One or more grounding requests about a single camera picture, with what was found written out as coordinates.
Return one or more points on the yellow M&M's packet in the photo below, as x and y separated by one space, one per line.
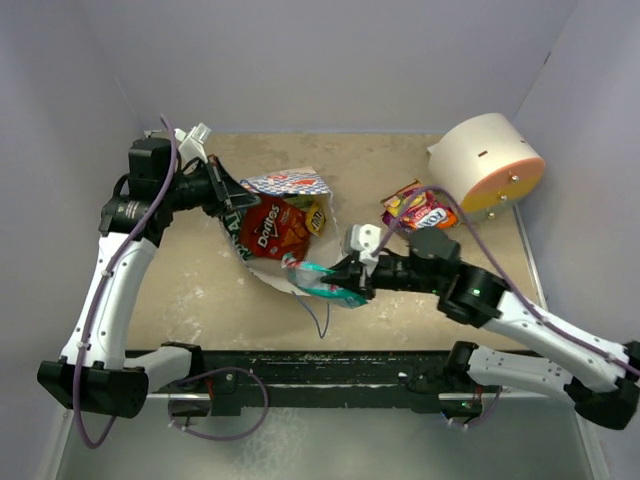
315 219

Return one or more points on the yellow candy snack packet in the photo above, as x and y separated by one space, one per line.
431 212

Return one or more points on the beige and orange cylinder device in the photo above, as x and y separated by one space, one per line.
486 164

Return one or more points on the red Doritos bag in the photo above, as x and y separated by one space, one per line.
274 228

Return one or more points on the blue checkered paper bag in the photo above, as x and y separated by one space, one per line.
325 250

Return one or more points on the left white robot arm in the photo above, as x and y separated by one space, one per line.
92 373

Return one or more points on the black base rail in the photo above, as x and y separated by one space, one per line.
420 381

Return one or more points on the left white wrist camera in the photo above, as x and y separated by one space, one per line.
191 144

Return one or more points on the teal Fox's mint packet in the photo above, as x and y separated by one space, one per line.
306 277

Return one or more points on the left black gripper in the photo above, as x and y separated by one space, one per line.
240 197

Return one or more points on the light green snack packet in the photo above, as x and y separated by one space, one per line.
302 202

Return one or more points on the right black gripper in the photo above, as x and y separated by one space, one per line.
351 276

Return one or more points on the magenta snack packet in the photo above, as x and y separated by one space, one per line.
392 211

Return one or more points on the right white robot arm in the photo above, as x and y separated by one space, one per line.
598 377

